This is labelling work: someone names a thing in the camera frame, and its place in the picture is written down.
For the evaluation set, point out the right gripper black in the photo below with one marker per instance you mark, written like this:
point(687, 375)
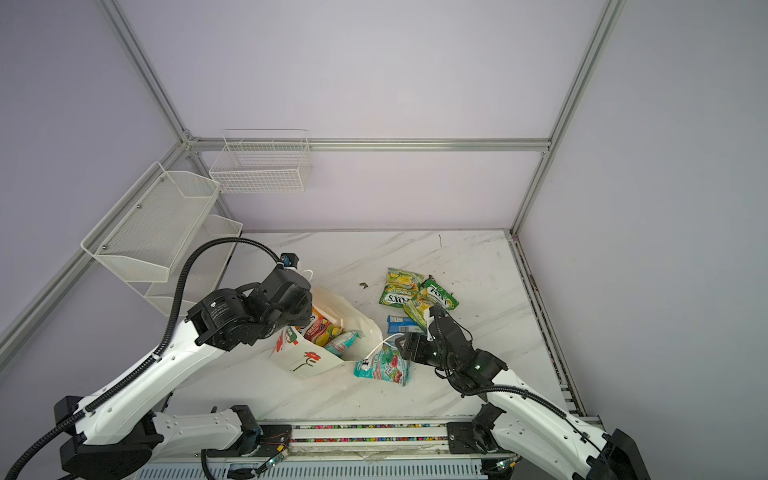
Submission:
point(412, 339)

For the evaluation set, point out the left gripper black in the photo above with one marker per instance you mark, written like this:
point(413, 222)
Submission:
point(303, 316)

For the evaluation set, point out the orange snack packet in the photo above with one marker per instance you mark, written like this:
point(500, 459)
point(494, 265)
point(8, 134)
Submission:
point(320, 329)

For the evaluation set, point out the teal snack packet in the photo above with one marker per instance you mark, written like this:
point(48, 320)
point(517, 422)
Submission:
point(344, 346)
point(387, 365)

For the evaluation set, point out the white floral paper bag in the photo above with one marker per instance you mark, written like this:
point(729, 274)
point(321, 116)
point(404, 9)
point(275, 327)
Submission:
point(303, 360)

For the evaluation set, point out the teal snack packet top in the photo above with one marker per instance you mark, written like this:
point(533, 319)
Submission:
point(344, 346)

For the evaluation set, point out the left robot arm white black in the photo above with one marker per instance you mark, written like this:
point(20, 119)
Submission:
point(114, 433)

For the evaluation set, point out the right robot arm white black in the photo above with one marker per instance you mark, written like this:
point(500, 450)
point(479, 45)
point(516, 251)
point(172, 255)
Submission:
point(514, 418)

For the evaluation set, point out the blue snack packet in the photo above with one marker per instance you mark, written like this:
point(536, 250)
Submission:
point(403, 324)

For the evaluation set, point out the green snack packet right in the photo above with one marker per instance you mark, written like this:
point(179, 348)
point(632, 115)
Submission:
point(429, 294)

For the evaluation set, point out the yellow-green snack packet back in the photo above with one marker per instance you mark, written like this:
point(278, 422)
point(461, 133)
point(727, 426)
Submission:
point(400, 287)

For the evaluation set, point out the lower white mesh shelf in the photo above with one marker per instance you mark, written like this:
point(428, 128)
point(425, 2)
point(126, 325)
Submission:
point(207, 271)

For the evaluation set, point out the white mesh shelf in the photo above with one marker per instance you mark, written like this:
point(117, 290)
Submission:
point(207, 271)
point(144, 235)

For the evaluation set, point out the upper white mesh shelf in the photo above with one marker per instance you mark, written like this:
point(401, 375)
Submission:
point(144, 235)

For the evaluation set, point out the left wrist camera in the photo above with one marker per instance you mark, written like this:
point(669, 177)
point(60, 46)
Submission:
point(289, 260)

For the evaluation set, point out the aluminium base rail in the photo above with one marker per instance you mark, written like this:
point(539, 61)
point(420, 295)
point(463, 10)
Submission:
point(437, 449)

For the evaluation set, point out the white wire basket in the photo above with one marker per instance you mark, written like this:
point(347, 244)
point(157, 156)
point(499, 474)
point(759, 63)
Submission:
point(263, 161)

